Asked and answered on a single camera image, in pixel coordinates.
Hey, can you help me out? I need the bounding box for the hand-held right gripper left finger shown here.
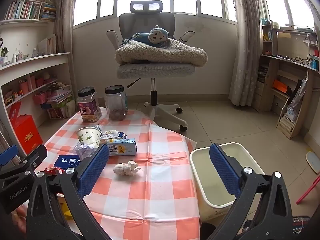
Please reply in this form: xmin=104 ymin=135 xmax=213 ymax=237
xmin=26 ymin=144 xmax=118 ymax=240

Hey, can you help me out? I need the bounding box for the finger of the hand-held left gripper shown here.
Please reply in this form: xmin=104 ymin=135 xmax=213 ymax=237
xmin=0 ymin=144 xmax=48 ymax=179
xmin=0 ymin=145 xmax=19 ymax=166

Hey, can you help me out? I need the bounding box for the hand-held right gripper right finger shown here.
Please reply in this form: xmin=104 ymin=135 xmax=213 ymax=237
xmin=207 ymin=143 xmax=294 ymax=240

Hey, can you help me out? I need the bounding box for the white paper ball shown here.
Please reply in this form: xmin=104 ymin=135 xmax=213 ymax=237
xmin=74 ymin=142 xmax=97 ymax=159

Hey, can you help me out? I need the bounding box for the white plastic bin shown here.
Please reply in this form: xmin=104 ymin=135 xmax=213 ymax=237
xmin=189 ymin=142 xmax=265 ymax=222

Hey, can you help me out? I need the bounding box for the dark blue box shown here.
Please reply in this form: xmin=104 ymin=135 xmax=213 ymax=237
xmin=54 ymin=154 xmax=83 ymax=169

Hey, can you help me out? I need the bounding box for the patterned paper cup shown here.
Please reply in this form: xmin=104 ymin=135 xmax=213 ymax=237
xmin=76 ymin=127 xmax=102 ymax=149

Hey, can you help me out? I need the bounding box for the large blue white milk carton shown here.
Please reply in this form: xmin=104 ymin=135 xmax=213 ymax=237
xmin=106 ymin=138 xmax=137 ymax=156

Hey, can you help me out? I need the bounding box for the small blue white carton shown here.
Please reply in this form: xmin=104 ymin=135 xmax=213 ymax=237
xmin=100 ymin=132 xmax=127 ymax=140

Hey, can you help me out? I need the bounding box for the person's left hand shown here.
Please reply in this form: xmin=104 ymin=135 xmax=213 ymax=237
xmin=11 ymin=204 xmax=28 ymax=235

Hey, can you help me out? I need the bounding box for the red gift box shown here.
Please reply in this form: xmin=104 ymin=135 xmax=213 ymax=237
xmin=13 ymin=114 xmax=43 ymax=155

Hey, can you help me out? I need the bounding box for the red white paper bag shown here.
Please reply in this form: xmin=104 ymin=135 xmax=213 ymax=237
xmin=7 ymin=102 xmax=22 ymax=120

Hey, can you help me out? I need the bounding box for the yellow wrapper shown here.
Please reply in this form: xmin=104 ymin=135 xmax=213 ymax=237
xmin=59 ymin=200 xmax=73 ymax=220

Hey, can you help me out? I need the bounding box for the plastic jar purple label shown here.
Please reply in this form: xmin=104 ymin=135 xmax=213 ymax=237
xmin=77 ymin=87 xmax=102 ymax=123

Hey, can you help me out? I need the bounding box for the white bag of papers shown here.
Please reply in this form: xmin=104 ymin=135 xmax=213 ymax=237
xmin=47 ymin=82 xmax=75 ymax=119

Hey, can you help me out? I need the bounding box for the orange white checked tablecloth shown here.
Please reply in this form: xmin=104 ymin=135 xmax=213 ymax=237
xmin=34 ymin=106 xmax=200 ymax=240

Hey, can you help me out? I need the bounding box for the clear plastic jar of nuts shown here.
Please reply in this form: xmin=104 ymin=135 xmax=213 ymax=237
xmin=104 ymin=85 xmax=128 ymax=121

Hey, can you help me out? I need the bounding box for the stack of books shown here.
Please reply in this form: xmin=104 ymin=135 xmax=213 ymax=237
xmin=277 ymin=114 xmax=295 ymax=133

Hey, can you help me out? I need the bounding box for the grey slipper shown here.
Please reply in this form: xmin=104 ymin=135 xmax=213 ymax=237
xmin=305 ymin=151 xmax=320 ymax=174

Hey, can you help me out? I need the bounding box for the white bookshelf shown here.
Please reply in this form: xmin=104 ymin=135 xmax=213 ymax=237
xmin=0 ymin=0 xmax=74 ymax=155

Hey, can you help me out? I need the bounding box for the orange flat box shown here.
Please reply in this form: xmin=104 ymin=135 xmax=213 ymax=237
xmin=272 ymin=79 xmax=288 ymax=93

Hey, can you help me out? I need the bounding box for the hanging plastic bag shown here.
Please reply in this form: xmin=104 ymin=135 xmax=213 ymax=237
xmin=286 ymin=77 xmax=308 ymax=124

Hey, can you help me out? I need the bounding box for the wooden shelf desk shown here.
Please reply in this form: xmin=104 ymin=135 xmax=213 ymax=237
xmin=252 ymin=19 xmax=320 ymax=139

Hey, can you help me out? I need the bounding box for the grey office chair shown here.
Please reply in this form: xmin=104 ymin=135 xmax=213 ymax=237
xmin=106 ymin=0 xmax=208 ymax=132

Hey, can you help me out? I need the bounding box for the beige curtain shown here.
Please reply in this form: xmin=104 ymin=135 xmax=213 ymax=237
xmin=229 ymin=0 xmax=263 ymax=107
xmin=54 ymin=0 xmax=79 ymax=54

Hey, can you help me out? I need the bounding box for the beige fleece blanket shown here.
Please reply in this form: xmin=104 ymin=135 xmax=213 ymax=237
xmin=115 ymin=38 xmax=208 ymax=67

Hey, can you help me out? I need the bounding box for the row of books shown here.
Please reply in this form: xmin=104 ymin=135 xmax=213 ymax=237
xmin=5 ymin=0 xmax=42 ymax=20

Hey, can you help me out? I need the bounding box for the blue monkey plush toy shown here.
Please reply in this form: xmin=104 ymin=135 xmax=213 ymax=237
xmin=119 ymin=25 xmax=175 ymax=48

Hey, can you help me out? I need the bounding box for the red metal frame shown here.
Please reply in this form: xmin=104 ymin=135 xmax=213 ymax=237
xmin=296 ymin=174 xmax=320 ymax=205

